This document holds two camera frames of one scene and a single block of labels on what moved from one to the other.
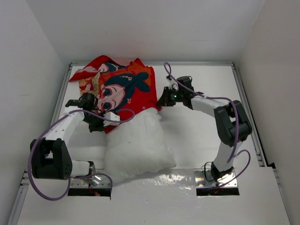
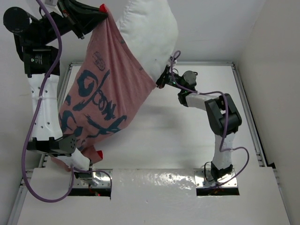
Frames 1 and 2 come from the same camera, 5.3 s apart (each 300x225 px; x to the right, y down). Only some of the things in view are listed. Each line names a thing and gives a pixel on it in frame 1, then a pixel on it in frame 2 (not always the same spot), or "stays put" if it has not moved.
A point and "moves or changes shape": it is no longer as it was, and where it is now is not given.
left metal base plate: (96, 181) stays put
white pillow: (136, 147) to (149, 29)
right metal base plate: (203, 179) stays put
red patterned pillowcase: (122, 88) moves or changes shape
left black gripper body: (94, 122) to (68, 20)
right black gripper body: (172, 96) to (168, 79)
